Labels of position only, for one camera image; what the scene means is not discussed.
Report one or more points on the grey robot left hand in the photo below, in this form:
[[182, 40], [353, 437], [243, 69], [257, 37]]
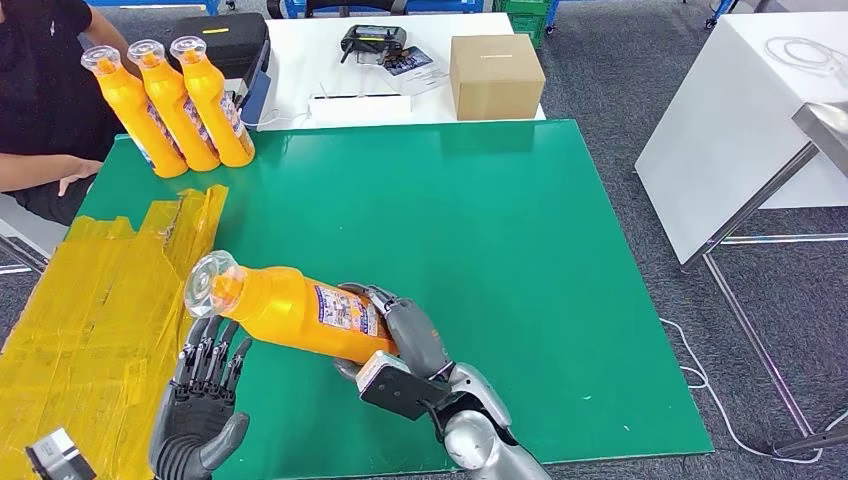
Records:
[[192, 430]]

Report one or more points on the person's right hand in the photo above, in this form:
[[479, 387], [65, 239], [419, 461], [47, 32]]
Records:
[[79, 173]]

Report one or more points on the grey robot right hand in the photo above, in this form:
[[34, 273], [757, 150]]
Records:
[[417, 338]]

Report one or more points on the orange detergent bottle clear cap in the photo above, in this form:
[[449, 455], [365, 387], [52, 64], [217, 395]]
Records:
[[208, 93], [172, 99], [129, 109], [285, 311]]

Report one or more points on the person's left forearm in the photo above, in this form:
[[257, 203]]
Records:
[[106, 33]]

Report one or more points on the person's right forearm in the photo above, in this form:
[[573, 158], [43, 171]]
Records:
[[33, 172]]

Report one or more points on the pale bench seat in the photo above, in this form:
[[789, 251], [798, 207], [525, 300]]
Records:
[[26, 238]]

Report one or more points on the person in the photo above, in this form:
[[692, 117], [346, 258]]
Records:
[[40, 86]]

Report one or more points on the yellow taped cardboard sheet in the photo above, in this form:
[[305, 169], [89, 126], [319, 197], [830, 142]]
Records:
[[99, 298]]

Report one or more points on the white box under phone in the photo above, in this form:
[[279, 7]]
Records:
[[237, 85]]

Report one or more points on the blue and white device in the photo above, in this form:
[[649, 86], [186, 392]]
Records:
[[258, 96]]

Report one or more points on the black carrying case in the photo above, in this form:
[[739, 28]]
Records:
[[232, 40]]

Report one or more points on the flat white box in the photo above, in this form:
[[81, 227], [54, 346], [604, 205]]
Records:
[[358, 109]]

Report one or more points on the white desk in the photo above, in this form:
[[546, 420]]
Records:
[[298, 69]]

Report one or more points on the printed booklet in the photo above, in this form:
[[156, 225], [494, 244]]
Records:
[[414, 75]]

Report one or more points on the brown cardboard box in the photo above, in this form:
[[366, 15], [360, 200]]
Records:
[[497, 81]]

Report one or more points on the black handheld controller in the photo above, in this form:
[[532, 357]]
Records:
[[373, 38]]

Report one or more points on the black chair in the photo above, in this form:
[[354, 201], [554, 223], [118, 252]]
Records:
[[331, 5]]

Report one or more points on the green plastic crate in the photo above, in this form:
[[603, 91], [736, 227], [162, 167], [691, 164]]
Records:
[[530, 20]]

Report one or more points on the white side table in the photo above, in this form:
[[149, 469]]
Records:
[[729, 132]]

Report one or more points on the blue cart leg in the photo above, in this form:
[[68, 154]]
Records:
[[719, 10]]

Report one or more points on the stainless steel table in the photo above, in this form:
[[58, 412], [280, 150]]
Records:
[[828, 129]]

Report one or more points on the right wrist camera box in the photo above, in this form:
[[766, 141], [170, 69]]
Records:
[[397, 391]]

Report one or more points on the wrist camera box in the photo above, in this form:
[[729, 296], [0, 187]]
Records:
[[397, 391], [56, 457]]

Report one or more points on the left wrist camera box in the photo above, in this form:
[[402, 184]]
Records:
[[56, 457]]

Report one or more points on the blue metal frame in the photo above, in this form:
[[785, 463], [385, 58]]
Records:
[[450, 4], [166, 2]]

